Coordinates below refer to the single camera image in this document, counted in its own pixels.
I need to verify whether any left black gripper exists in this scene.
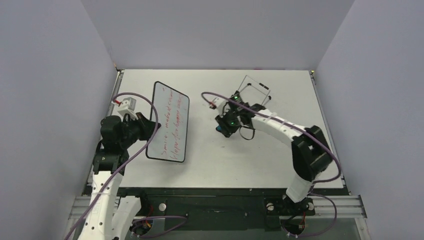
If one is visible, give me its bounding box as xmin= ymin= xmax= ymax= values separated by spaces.
xmin=119 ymin=111 xmax=161 ymax=149

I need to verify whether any blue whiteboard eraser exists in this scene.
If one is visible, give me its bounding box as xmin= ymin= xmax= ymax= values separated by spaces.
xmin=215 ymin=125 xmax=223 ymax=133

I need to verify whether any small whiteboard with red writing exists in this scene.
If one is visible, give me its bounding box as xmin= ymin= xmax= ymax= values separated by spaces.
xmin=145 ymin=81 xmax=190 ymax=163

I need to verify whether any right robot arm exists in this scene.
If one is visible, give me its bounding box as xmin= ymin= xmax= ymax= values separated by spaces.
xmin=215 ymin=101 xmax=333 ymax=215

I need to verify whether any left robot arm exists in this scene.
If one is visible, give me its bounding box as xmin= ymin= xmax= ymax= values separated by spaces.
xmin=78 ymin=112 xmax=161 ymax=240

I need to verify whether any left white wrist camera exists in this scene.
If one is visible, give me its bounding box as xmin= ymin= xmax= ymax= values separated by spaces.
xmin=117 ymin=97 xmax=137 ymax=116

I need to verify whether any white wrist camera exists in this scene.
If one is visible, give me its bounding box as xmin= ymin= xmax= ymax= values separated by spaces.
xmin=117 ymin=97 xmax=137 ymax=116
xmin=208 ymin=97 xmax=228 ymax=111

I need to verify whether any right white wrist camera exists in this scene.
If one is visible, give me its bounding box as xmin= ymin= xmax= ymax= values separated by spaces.
xmin=208 ymin=97 xmax=228 ymax=111

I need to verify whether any wire whiteboard stand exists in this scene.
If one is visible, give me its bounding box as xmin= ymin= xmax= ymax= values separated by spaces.
xmin=237 ymin=75 xmax=272 ymax=106

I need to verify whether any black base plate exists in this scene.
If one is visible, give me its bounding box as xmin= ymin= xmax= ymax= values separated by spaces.
xmin=115 ymin=187 xmax=348 ymax=237

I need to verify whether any aluminium rail frame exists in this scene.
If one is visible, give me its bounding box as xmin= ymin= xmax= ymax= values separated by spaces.
xmin=65 ymin=69 xmax=364 ymax=240

